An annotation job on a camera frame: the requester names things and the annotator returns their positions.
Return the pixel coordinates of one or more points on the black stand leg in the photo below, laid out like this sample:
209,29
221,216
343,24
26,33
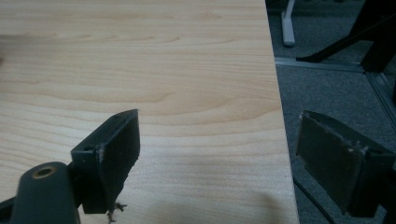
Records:
358,31

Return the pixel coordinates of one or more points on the white metal table leg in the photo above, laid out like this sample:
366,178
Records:
288,25

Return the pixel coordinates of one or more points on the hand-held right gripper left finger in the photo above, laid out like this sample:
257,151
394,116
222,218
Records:
107,161

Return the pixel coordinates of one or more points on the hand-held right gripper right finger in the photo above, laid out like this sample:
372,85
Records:
336,165

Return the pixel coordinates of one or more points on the grey aluminium floor rail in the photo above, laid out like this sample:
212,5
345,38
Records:
330,65

